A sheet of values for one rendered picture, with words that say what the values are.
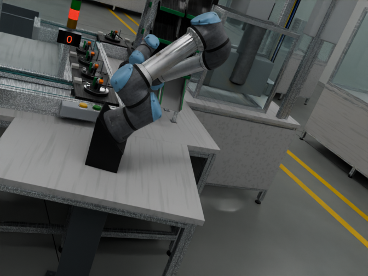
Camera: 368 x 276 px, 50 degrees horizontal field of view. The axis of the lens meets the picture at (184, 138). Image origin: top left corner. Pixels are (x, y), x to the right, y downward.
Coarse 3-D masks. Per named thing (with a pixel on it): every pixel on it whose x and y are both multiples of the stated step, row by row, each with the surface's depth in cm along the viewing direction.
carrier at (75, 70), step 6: (72, 66) 244; (78, 66) 245; (90, 66) 243; (102, 66) 244; (72, 72) 237; (78, 72) 240; (84, 72) 238; (90, 72) 240; (96, 72) 245; (102, 72) 255; (72, 78) 230; (84, 78) 234; (90, 78) 236; (96, 78) 237; (102, 78) 242; (102, 84) 235
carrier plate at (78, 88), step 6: (78, 84) 222; (84, 84) 225; (78, 90) 214; (108, 90) 230; (78, 96) 207; (84, 96) 210; (90, 96) 212; (96, 96) 215; (108, 96) 221; (114, 96) 224; (108, 102) 214; (114, 102) 216
